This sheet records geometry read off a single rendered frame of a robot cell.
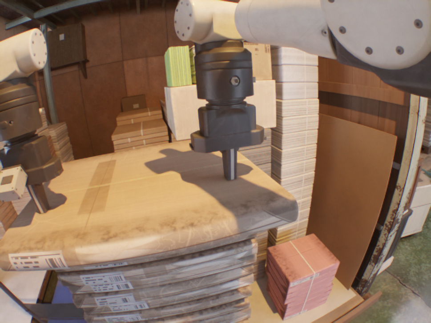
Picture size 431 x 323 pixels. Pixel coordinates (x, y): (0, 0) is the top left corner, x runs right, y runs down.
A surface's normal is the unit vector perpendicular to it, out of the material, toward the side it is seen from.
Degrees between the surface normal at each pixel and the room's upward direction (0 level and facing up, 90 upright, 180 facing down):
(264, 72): 90
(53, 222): 0
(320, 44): 132
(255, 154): 90
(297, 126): 90
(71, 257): 79
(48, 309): 99
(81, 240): 11
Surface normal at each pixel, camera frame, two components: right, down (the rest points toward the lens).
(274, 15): -0.84, 0.26
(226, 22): 0.54, 0.27
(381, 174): -0.95, 0.18
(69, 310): 0.29, 0.47
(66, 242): -0.02, -0.84
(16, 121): 0.77, 0.18
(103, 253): 0.26, 0.15
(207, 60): -0.51, 0.36
